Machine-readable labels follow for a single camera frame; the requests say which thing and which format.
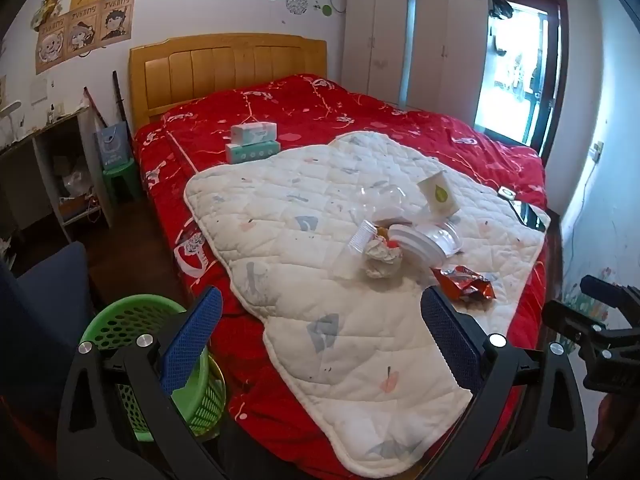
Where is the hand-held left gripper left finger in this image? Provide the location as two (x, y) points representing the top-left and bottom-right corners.
(56, 286), (236, 480)

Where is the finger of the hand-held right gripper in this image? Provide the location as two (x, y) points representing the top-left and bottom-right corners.
(542, 300), (640, 392)
(580, 275), (640, 312)

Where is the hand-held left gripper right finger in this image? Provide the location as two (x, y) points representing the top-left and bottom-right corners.
(420, 285), (588, 480)

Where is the red snack wrapper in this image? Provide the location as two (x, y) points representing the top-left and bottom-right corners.
(431, 266), (496, 304)

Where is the green plastic basket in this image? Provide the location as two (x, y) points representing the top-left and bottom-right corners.
(79, 294), (227, 443)

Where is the crumpled white paper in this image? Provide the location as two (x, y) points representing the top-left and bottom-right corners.
(362, 239), (403, 279)

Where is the black smartphone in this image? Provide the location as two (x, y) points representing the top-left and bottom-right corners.
(510, 200), (548, 232)

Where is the clear plastic cup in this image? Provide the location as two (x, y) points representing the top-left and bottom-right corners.
(334, 220), (377, 281)

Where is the white quilted mat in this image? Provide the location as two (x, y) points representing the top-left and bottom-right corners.
(184, 131), (552, 478)

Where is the white carton with yellow drop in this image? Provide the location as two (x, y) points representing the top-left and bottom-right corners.
(417, 170), (460, 221)

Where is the clear plastic container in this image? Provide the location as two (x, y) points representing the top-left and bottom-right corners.
(350, 182), (416, 222)

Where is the blue chair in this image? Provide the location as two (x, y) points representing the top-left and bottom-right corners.
(0, 240), (101, 411)

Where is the green plastic stool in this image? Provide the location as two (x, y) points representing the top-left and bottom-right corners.
(102, 157), (143, 206)

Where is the teal tissue pack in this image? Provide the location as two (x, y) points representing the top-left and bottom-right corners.
(225, 141), (281, 164)

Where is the grey paper bag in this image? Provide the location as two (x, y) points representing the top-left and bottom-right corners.
(95, 122), (133, 171)

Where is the white tissue pack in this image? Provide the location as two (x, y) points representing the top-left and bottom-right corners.
(230, 122), (278, 145)

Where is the brown framed window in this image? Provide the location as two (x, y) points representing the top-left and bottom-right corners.
(472, 0), (568, 161)

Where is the dark stick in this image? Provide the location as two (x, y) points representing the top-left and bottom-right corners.
(112, 71), (132, 133)

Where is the red stick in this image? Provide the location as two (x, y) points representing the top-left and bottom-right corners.
(82, 87), (108, 130)

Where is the white shelf desk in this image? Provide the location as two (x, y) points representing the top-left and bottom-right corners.
(0, 105), (113, 246)

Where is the red bed with wooden headboard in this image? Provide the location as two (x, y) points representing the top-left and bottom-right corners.
(132, 74), (548, 480)

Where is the wooden bed headboard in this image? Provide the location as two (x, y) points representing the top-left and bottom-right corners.
(129, 34), (328, 131)

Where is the white wardrobe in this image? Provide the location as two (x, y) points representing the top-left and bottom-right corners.
(342, 0), (491, 111)

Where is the flower wall sticker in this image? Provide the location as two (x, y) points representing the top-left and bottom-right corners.
(564, 266), (613, 322)

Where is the cluster of wall posters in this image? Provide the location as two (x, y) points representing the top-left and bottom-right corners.
(32, 0), (137, 75)

